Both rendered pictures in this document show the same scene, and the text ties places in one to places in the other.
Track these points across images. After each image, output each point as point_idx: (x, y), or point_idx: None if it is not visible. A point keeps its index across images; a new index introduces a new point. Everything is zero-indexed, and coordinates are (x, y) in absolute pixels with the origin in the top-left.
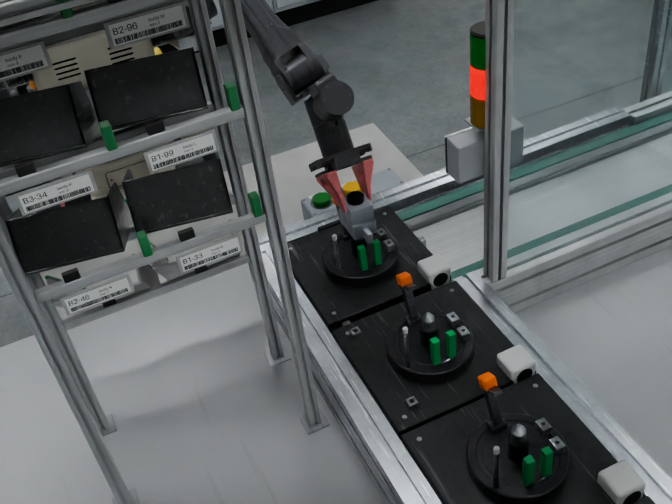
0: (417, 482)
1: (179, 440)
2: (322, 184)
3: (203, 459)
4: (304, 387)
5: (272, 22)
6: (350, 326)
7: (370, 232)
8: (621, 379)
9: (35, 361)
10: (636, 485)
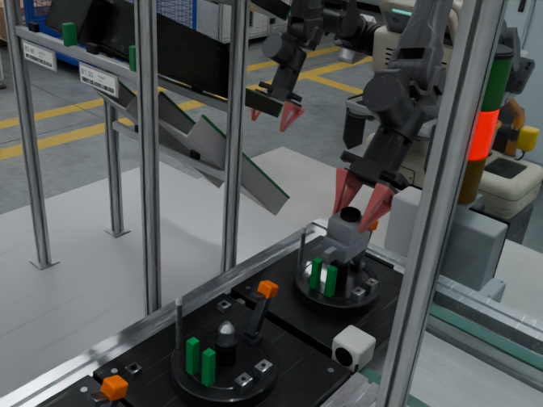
0: (27, 405)
1: (112, 270)
2: (347, 185)
3: (94, 288)
4: (144, 294)
5: (426, 18)
6: (234, 303)
7: (330, 252)
8: None
9: (171, 186)
10: None
